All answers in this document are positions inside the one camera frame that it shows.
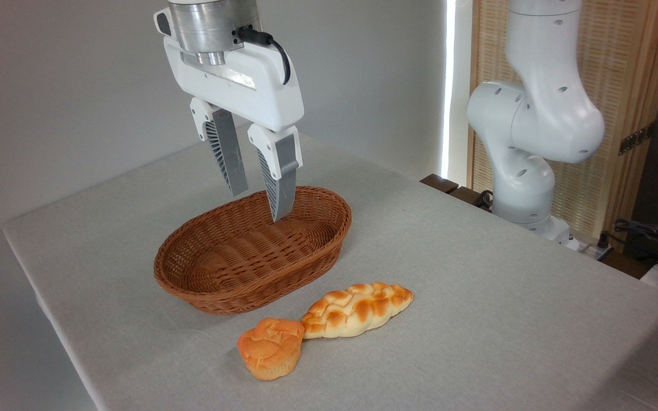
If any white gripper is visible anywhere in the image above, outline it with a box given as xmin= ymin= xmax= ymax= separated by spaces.
xmin=163 ymin=35 xmax=305 ymax=223

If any long braided bread loaf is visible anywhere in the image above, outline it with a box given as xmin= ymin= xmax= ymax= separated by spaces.
xmin=300 ymin=282 xmax=414 ymax=340

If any brown wicker oval basket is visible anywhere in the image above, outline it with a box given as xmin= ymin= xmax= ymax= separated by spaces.
xmin=154 ymin=186 xmax=353 ymax=316

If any round orange muffin bread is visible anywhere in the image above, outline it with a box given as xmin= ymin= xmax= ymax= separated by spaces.
xmin=237 ymin=317 xmax=306 ymax=381

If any dark brown wooden furniture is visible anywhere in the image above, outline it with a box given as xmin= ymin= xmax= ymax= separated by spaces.
xmin=419 ymin=174 xmax=492 ymax=211

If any grey tablecloth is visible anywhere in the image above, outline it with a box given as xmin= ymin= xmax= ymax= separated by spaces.
xmin=2 ymin=123 xmax=658 ymax=411

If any black screen hinge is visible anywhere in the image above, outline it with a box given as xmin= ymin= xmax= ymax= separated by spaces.
xmin=618 ymin=122 xmax=657 ymax=156

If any wooden bamboo folding screen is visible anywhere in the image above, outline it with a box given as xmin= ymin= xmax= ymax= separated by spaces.
xmin=469 ymin=0 xmax=658 ymax=253

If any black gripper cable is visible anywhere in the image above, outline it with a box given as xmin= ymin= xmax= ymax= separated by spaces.
xmin=235 ymin=26 xmax=292 ymax=86

